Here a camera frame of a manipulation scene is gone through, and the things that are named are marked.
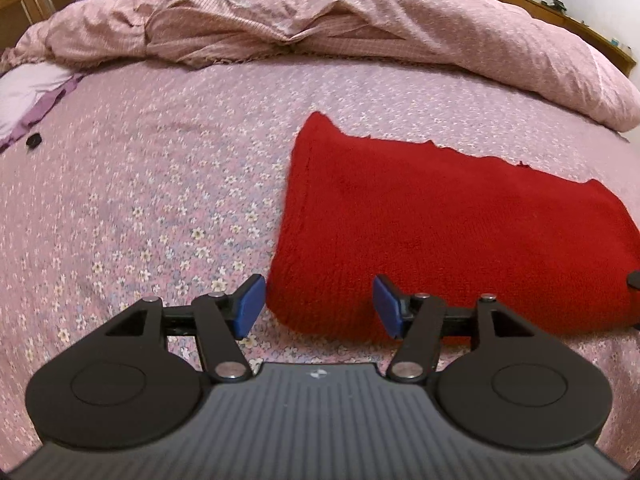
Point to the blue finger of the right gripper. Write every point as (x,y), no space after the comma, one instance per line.
(633,280)

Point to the pink floral duvet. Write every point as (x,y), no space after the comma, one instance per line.
(496,40)

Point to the pink floral bed sheet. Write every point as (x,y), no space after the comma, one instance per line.
(154,180)

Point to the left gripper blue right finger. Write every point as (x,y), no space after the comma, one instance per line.
(415,320)

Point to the red knit cardigan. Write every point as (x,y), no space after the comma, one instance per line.
(434,220)

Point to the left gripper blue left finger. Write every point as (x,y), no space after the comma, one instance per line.
(221,321)

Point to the lilac pillow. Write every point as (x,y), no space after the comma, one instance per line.
(28,93)

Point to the small black clip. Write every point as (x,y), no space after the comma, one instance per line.
(34,140)

